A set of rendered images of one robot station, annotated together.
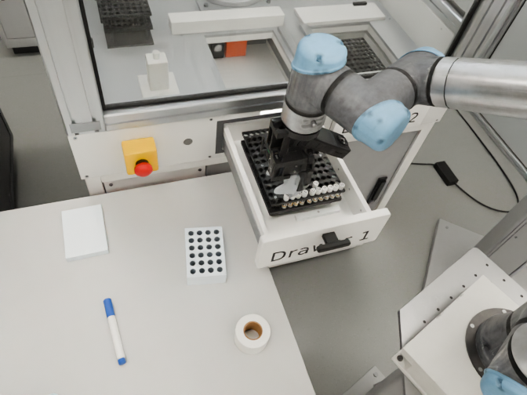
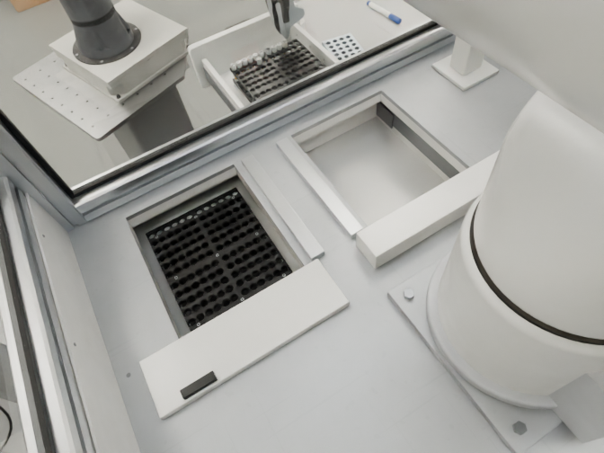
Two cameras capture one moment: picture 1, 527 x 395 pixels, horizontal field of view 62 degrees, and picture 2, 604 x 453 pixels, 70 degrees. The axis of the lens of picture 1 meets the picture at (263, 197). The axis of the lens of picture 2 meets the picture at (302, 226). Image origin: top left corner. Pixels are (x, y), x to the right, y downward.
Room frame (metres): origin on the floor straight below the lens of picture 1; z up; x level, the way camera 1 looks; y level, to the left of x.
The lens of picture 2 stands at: (1.49, 0.00, 1.50)
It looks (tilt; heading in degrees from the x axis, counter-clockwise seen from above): 56 degrees down; 186
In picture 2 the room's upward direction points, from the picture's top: 10 degrees counter-clockwise
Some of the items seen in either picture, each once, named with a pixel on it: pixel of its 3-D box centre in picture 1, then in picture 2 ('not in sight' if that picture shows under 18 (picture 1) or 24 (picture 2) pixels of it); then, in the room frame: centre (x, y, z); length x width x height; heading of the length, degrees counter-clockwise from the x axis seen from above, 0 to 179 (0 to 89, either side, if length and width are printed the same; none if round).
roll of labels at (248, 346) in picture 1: (252, 334); not in sight; (0.32, -0.03, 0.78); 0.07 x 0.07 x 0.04
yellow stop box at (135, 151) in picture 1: (140, 157); not in sight; (0.64, 0.29, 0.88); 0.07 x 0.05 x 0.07; 118
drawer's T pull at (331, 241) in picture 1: (331, 240); not in sight; (0.50, -0.15, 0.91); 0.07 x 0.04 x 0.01; 118
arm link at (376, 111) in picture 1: (372, 107); not in sight; (0.53, -0.13, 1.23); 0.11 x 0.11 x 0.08; 55
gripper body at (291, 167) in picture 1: (291, 144); not in sight; (0.57, -0.03, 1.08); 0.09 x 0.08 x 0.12; 118
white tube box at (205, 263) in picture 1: (205, 255); not in sight; (0.48, 0.10, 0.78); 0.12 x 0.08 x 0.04; 18
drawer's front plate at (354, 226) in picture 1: (322, 237); not in sight; (0.52, -0.14, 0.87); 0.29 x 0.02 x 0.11; 118
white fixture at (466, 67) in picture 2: not in sight; (470, 47); (0.80, 0.30, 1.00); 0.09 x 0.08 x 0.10; 28
